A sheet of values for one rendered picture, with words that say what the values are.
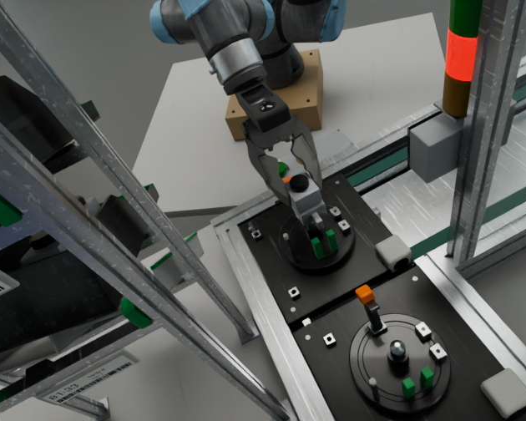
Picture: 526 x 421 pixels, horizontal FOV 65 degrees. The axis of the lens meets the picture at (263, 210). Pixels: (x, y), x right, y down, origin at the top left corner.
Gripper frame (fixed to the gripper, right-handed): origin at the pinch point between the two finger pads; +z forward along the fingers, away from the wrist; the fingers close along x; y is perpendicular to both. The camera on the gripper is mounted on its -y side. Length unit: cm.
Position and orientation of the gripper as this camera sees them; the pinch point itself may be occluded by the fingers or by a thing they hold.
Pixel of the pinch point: (302, 191)
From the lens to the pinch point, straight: 65.6
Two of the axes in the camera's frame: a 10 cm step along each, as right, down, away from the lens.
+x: -8.8, 4.7, -0.5
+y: -1.1, -1.1, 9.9
